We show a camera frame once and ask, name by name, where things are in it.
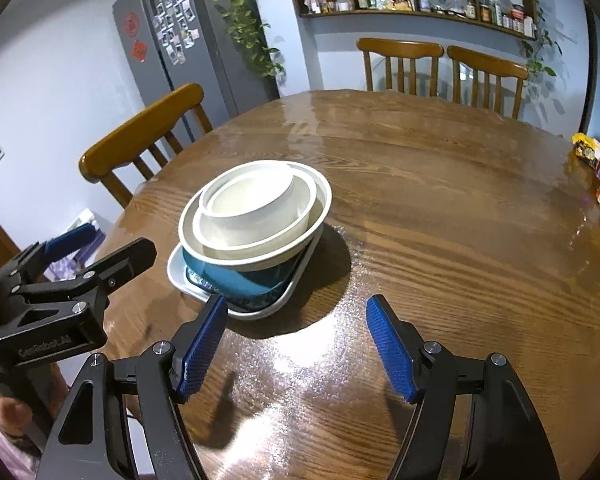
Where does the row of shelf bottles and jars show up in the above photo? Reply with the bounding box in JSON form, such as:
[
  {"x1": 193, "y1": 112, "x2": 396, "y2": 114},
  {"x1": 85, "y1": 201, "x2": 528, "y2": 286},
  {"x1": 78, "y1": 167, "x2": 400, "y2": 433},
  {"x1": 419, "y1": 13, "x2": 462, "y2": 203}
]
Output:
[{"x1": 307, "y1": 0, "x2": 536, "y2": 38}]

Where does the white square plate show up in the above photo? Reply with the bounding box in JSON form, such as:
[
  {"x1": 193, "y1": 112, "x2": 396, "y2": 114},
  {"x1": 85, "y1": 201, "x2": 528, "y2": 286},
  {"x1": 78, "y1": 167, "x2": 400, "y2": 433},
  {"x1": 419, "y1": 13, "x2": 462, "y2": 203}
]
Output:
[{"x1": 167, "y1": 232, "x2": 326, "y2": 321}]

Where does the person's left hand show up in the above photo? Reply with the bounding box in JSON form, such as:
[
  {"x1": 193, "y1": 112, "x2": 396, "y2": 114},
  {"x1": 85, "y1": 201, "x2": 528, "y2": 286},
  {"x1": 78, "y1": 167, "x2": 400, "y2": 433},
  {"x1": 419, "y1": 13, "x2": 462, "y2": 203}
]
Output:
[{"x1": 0, "y1": 380, "x2": 36, "y2": 440}]

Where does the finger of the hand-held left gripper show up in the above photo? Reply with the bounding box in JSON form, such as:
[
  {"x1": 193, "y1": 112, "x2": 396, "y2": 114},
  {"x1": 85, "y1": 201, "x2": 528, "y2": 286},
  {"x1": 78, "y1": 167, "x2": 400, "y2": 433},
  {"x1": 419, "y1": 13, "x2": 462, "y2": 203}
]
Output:
[
  {"x1": 0, "y1": 223, "x2": 97, "y2": 291},
  {"x1": 10, "y1": 238, "x2": 157, "y2": 311}
]

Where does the large white bowl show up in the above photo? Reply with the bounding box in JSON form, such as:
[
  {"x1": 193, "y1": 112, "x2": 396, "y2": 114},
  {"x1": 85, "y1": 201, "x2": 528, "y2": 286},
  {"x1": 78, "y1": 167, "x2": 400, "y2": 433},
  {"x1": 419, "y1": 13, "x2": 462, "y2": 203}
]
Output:
[{"x1": 178, "y1": 159, "x2": 332, "y2": 272}]

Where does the yellow snack packet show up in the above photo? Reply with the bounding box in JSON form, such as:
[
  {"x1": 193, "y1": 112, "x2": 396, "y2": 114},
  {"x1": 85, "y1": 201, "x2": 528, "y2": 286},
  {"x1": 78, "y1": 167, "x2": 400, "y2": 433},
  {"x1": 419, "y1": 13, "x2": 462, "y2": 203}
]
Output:
[{"x1": 571, "y1": 132, "x2": 600, "y2": 168}]

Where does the small white bowl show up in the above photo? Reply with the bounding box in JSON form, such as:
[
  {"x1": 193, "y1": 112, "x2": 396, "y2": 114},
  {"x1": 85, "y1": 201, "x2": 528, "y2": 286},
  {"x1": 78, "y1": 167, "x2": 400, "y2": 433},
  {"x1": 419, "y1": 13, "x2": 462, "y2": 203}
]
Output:
[{"x1": 200, "y1": 174, "x2": 296, "y2": 248}]

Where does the grey refrigerator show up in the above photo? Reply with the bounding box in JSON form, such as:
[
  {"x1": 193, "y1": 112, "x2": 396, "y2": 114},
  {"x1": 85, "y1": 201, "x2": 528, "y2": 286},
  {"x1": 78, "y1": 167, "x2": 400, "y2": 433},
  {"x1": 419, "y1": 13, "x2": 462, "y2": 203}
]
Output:
[{"x1": 112, "y1": 0, "x2": 281, "y2": 121}]

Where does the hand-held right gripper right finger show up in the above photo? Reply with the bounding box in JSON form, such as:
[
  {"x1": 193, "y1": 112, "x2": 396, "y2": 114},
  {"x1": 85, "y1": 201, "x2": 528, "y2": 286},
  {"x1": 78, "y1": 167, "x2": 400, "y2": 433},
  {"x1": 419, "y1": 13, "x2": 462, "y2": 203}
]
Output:
[{"x1": 366, "y1": 294, "x2": 561, "y2": 480}]

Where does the thin trailing ivy plant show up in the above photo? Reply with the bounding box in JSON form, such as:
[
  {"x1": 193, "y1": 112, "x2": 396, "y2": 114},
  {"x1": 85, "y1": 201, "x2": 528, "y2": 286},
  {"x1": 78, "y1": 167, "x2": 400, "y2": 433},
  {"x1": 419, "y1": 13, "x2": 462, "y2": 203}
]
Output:
[{"x1": 522, "y1": 0, "x2": 566, "y2": 126}]

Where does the long trailing ivy plant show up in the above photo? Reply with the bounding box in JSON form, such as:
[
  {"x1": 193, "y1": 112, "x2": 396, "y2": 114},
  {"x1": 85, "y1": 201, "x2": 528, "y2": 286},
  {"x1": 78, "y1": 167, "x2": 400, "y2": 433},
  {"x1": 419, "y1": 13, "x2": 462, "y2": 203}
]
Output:
[{"x1": 200, "y1": 0, "x2": 286, "y2": 86}]

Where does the medium white bowl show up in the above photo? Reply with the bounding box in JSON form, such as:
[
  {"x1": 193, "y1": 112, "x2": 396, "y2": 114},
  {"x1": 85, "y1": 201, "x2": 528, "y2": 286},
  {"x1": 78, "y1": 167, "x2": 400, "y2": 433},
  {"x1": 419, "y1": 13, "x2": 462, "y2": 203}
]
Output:
[{"x1": 192, "y1": 160, "x2": 318, "y2": 261}]

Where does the cluster of fridge photo magnets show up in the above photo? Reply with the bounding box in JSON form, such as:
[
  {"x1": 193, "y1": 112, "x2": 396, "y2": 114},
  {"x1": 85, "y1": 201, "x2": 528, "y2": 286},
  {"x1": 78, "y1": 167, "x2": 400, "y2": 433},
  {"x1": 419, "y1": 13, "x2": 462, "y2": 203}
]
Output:
[{"x1": 150, "y1": 0, "x2": 201, "y2": 66}]

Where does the person's left forearm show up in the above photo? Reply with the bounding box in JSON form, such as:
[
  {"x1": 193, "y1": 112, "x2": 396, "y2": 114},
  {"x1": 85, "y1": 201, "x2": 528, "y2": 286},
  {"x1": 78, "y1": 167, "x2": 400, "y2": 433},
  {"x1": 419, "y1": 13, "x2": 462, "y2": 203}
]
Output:
[{"x1": 0, "y1": 420, "x2": 43, "y2": 478}]

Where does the wooden wall shelf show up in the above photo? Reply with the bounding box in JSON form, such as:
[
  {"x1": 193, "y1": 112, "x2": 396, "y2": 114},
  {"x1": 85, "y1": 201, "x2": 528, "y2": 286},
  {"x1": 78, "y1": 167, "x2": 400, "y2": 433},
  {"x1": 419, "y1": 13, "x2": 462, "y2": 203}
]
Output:
[{"x1": 285, "y1": 0, "x2": 538, "y2": 41}]

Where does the wooden chair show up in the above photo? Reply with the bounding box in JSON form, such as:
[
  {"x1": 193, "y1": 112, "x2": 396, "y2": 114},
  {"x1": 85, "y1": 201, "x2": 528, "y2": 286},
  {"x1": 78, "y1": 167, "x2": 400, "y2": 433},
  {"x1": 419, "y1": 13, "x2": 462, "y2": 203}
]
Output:
[
  {"x1": 78, "y1": 82, "x2": 213, "y2": 208},
  {"x1": 356, "y1": 37, "x2": 445, "y2": 97},
  {"x1": 446, "y1": 45, "x2": 530, "y2": 120}
]

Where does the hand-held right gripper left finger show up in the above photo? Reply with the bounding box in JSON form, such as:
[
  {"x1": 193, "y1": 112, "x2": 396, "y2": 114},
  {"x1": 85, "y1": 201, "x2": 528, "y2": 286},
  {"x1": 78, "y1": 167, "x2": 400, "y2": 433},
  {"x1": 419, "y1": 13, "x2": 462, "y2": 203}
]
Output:
[{"x1": 42, "y1": 294, "x2": 230, "y2": 480}]

